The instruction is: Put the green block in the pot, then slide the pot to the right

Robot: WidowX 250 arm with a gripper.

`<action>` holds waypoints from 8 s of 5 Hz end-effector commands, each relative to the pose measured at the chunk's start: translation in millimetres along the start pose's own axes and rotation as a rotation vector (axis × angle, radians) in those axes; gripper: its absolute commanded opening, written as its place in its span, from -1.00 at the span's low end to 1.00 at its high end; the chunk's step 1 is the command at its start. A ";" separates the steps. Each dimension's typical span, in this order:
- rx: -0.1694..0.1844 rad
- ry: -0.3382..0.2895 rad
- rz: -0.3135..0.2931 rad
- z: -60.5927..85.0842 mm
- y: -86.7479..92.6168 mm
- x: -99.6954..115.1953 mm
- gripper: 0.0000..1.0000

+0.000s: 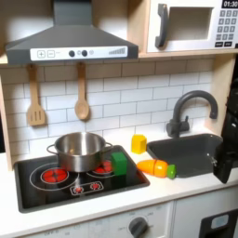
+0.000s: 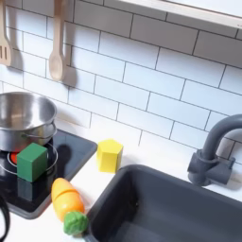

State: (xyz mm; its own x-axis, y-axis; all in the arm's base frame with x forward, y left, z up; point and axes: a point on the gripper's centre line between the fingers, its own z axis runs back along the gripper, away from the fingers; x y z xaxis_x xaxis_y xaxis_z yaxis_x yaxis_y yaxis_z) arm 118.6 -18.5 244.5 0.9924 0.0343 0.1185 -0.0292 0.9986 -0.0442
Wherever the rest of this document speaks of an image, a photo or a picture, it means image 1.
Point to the green toy block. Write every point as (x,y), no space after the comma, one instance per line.
(119,163)

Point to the black toy stove top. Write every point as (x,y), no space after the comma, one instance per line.
(79,182)

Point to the grey range hood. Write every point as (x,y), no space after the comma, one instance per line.
(72,43)

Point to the white toy microwave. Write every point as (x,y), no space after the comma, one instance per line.
(192,24)

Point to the dark grey sink basin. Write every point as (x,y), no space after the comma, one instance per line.
(186,154)

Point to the wooden spoon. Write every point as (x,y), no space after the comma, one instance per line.
(81,99)

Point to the wooden slotted spatula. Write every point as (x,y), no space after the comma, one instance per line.
(35,105)

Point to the yellow toy block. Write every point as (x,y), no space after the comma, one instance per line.
(138,144)

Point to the steel pot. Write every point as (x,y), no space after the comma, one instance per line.
(80,151)

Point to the orange toy carrot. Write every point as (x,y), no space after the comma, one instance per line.
(155,167)

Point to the grey oven knob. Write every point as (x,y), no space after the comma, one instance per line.
(138,227)

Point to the dark grey tap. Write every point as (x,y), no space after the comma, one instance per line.
(189,111)

